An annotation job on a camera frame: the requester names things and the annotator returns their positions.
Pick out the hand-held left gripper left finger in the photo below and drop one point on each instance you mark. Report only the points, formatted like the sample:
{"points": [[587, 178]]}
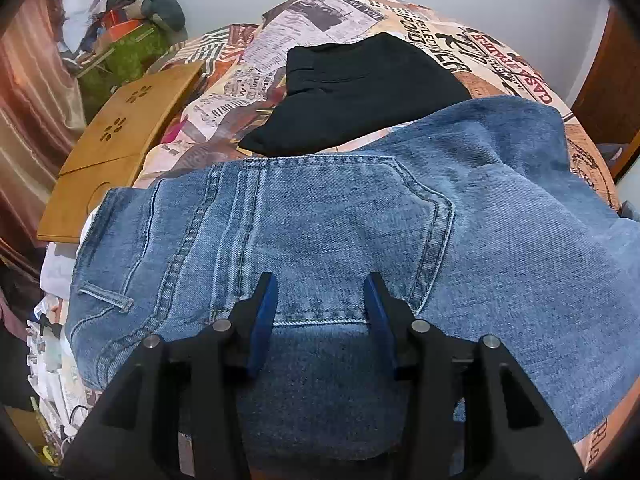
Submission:
{"points": [[264, 317]]}

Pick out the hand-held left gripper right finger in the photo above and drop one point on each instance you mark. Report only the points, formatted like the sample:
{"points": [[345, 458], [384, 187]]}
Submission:
{"points": [[376, 317]]}

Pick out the blue denim pants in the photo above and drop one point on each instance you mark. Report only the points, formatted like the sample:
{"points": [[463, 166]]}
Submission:
{"points": [[325, 220]]}

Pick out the black folded pants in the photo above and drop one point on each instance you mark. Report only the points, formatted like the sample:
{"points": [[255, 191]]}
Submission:
{"points": [[360, 95]]}

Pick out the white cloth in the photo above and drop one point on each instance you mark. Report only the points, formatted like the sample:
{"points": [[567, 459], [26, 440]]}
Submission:
{"points": [[57, 270]]}

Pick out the wooden lap table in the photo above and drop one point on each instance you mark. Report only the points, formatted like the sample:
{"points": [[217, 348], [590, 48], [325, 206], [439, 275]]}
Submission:
{"points": [[115, 130]]}

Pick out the green patterned bag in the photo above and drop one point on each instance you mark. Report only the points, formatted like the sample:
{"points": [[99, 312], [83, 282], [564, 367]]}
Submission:
{"points": [[130, 50]]}

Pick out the printed blanket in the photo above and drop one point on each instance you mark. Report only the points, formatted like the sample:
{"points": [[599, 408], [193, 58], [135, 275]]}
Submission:
{"points": [[400, 15]]}

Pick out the brown wooden door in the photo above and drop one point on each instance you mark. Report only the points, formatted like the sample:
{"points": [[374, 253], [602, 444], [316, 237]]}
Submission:
{"points": [[605, 95]]}

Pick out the orange box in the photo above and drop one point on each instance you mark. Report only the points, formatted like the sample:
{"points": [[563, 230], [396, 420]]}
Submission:
{"points": [[125, 29]]}

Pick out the striped pink curtain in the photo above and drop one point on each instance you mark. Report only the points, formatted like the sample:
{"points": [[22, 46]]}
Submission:
{"points": [[30, 85]]}

